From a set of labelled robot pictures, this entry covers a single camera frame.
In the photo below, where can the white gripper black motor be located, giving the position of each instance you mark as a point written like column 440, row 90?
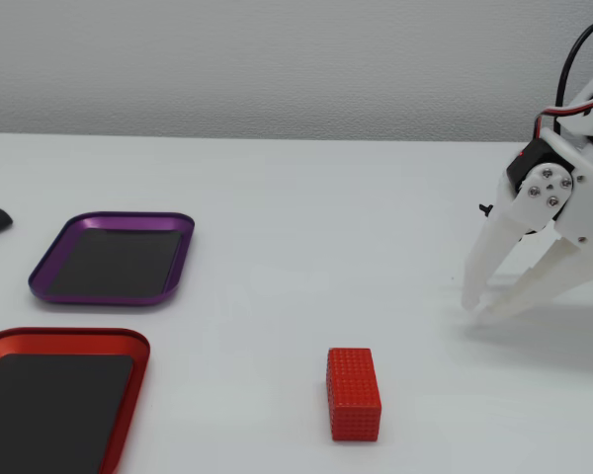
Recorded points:
column 587, row 195

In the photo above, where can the red studded block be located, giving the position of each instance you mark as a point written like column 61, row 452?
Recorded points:
column 353, row 390

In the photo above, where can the purple metal tray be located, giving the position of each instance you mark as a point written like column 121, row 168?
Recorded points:
column 113, row 261

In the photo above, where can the red metal tray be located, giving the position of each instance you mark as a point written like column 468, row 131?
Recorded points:
column 54, row 405

